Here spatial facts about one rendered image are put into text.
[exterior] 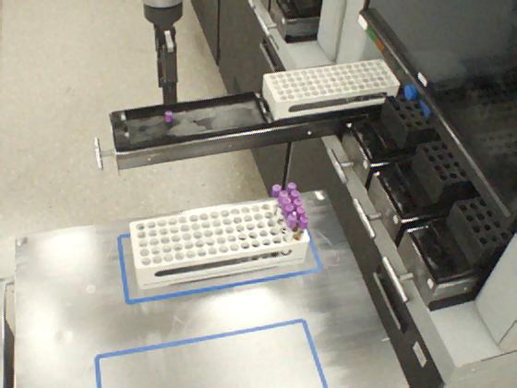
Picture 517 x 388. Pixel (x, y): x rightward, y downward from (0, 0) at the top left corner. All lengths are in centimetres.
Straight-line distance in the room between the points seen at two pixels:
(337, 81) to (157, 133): 42
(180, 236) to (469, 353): 56
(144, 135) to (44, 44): 180
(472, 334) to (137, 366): 61
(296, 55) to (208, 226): 74
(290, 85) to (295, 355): 62
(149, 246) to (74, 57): 201
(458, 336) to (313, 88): 60
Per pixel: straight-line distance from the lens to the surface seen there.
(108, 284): 107
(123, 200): 227
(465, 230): 117
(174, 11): 116
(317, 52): 170
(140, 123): 135
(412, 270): 121
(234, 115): 137
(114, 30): 310
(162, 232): 106
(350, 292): 108
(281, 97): 134
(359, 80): 141
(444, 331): 119
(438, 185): 122
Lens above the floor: 171
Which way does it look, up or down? 47 degrees down
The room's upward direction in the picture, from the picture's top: 2 degrees clockwise
